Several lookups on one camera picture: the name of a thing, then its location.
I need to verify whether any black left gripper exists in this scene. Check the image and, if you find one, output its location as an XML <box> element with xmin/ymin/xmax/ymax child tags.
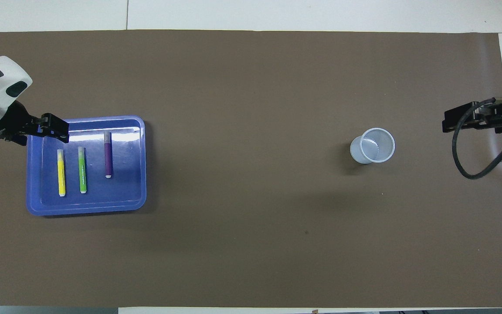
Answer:
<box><xmin>0</xmin><ymin>101</ymin><xmax>69</xmax><ymax>145</ymax></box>

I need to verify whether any yellow marker pen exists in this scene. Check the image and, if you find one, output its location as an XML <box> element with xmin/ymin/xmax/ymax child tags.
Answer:
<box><xmin>57</xmin><ymin>149</ymin><xmax>66</xmax><ymax>197</ymax></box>

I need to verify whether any green marker pen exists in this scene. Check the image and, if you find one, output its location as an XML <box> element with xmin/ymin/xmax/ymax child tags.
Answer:
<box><xmin>78</xmin><ymin>146</ymin><xmax>88</xmax><ymax>194</ymax></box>

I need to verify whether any purple marker pen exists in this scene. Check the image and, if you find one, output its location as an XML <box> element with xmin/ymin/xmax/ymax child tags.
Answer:
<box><xmin>104</xmin><ymin>131</ymin><xmax>113</xmax><ymax>179</ymax></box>

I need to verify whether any blue plastic tray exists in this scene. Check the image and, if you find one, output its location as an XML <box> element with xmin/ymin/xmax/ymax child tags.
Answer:
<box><xmin>26</xmin><ymin>115</ymin><xmax>147</xmax><ymax>217</ymax></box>

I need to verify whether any translucent plastic cup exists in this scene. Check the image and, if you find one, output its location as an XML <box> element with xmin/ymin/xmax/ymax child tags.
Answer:
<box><xmin>349</xmin><ymin>127</ymin><xmax>396</xmax><ymax>165</ymax></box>

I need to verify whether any brown table mat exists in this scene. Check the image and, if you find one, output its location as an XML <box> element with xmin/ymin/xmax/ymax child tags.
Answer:
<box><xmin>0</xmin><ymin>30</ymin><xmax>502</xmax><ymax>308</ymax></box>

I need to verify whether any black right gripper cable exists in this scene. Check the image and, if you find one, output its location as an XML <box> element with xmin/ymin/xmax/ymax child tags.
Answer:
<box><xmin>451</xmin><ymin>97</ymin><xmax>502</xmax><ymax>180</ymax></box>

